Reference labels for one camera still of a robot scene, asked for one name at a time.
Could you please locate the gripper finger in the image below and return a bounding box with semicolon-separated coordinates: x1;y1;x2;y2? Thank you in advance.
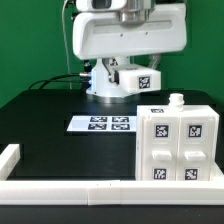
108;58;118;82
149;54;161;69

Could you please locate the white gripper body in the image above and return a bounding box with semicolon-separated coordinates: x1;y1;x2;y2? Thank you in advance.
73;2;187;60

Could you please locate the small white cabinet top block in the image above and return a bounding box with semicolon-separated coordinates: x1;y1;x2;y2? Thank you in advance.
113;64;161;94

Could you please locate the white cabinet door panel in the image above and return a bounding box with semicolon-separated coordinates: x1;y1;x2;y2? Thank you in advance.
177;116;215;181
142;115;179;181

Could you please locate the white cabinet body box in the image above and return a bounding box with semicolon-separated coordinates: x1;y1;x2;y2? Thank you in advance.
135;93;219;181

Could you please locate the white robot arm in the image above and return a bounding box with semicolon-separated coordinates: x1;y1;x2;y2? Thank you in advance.
73;0;187;103

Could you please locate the black cable bundle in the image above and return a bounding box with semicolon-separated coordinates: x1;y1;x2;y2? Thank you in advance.
27;73;92;91

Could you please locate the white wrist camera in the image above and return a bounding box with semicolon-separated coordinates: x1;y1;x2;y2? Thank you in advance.
76;0;127;12

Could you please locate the white hanging cable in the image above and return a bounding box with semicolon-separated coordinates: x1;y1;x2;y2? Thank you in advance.
61;0;74;90

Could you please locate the white marker base plate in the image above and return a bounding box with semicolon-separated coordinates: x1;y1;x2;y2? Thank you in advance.
67;116;136;132

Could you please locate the white U-shaped fence frame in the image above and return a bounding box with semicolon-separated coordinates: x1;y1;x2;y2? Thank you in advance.
0;144;224;206

